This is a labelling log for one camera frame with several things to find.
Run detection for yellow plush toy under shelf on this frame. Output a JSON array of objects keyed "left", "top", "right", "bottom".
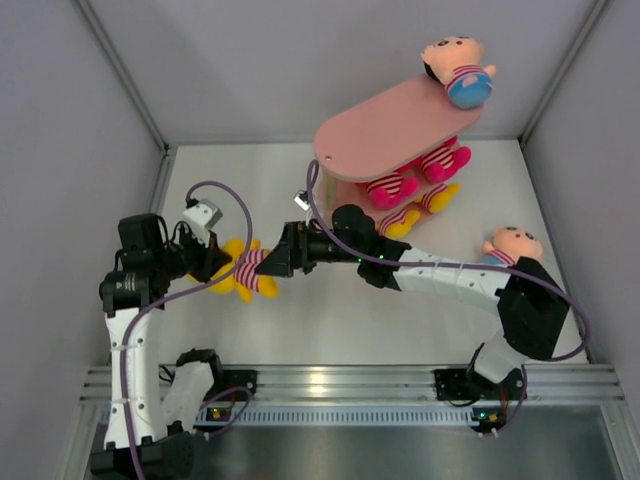
[{"left": 414, "top": 183, "right": 460, "bottom": 214}]

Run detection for boy doll on shelf top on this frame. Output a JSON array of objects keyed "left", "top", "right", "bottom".
[{"left": 421, "top": 36, "right": 497, "bottom": 110}]

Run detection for aluminium mounting rail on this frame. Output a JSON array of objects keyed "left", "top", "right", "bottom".
[{"left": 79, "top": 363, "right": 626, "bottom": 402}]

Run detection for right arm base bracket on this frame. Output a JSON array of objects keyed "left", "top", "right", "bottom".
[{"left": 434, "top": 368, "right": 526, "bottom": 407}]

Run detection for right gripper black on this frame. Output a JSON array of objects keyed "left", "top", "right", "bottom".
[{"left": 256, "top": 221, "right": 363, "bottom": 280}]

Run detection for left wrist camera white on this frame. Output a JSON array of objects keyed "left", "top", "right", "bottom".
[{"left": 182, "top": 199, "right": 223, "bottom": 247}]

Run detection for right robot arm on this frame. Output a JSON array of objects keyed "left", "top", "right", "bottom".
[{"left": 255, "top": 204, "right": 569, "bottom": 397}]

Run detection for pink white panda plush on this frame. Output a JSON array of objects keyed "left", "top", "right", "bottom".
[
  {"left": 357, "top": 171, "right": 419, "bottom": 210},
  {"left": 417, "top": 136, "right": 472, "bottom": 184}
]

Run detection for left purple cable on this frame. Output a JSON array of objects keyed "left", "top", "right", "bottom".
[{"left": 119, "top": 180, "right": 254, "bottom": 480}]

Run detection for yellow plush toy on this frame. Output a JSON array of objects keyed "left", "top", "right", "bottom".
[
  {"left": 209, "top": 238, "right": 279, "bottom": 304},
  {"left": 377, "top": 208, "right": 421, "bottom": 240},
  {"left": 414, "top": 183, "right": 460, "bottom": 214}
]

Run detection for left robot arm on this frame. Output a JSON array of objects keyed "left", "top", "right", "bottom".
[{"left": 89, "top": 204, "right": 231, "bottom": 479}]

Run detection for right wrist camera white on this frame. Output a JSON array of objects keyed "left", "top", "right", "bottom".
[{"left": 293, "top": 190, "right": 311, "bottom": 212}]

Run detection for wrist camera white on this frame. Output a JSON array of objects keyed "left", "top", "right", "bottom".
[
  {"left": 182, "top": 199, "right": 223, "bottom": 247},
  {"left": 293, "top": 190, "right": 311, "bottom": 212}
]

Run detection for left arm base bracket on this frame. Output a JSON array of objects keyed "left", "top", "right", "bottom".
[{"left": 158, "top": 364, "right": 258, "bottom": 403}]

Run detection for boy doll blue shorts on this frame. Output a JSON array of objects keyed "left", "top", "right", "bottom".
[{"left": 481, "top": 226, "right": 544, "bottom": 266}]

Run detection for slotted cable duct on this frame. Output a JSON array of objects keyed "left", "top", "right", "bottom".
[{"left": 194, "top": 405, "right": 504, "bottom": 429}]

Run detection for pink three-tier shelf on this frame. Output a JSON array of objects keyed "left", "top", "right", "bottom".
[{"left": 313, "top": 74, "right": 483, "bottom": 232}]

